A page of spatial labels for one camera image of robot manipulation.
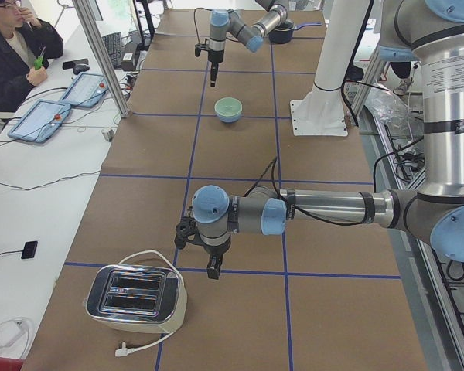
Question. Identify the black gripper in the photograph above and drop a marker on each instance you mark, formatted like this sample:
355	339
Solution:
215	250
215	57

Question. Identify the green bowl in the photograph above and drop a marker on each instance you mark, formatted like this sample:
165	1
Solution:
228	100

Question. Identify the blue bowl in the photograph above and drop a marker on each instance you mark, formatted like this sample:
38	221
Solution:
228	113

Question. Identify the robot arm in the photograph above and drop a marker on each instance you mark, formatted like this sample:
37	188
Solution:
224	22
432	32

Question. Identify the cream toaster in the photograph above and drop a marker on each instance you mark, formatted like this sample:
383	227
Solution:
136	298

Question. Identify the dark blue saucepan with lid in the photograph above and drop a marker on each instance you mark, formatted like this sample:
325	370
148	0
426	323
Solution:
284	32

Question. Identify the black keyboard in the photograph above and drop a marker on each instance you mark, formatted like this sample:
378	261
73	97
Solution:
113	45

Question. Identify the upper teach pendant tablet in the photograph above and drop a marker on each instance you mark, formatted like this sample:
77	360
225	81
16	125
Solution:
86	90

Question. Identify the teach pendant tablet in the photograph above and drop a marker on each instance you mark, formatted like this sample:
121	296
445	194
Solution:
86	90
41	121

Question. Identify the black computer mouse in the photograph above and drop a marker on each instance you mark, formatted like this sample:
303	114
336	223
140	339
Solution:
79	68

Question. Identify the lower teach pendant tablet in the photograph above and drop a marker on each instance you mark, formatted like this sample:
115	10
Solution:
41	121

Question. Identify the small black device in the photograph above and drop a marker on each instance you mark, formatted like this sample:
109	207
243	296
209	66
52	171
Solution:
29	250

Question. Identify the clear plastic bag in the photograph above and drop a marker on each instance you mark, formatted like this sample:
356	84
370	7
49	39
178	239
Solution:
388	109

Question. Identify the seated person in black jacket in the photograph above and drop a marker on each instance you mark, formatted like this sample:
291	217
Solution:
27	43

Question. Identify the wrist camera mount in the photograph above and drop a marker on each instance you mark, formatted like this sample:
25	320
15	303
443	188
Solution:
201	48
185	232

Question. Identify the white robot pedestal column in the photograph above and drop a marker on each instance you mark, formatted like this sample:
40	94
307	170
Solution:
321	111

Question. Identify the aluminium frame post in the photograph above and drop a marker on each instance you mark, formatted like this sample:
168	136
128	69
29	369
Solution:
89	24

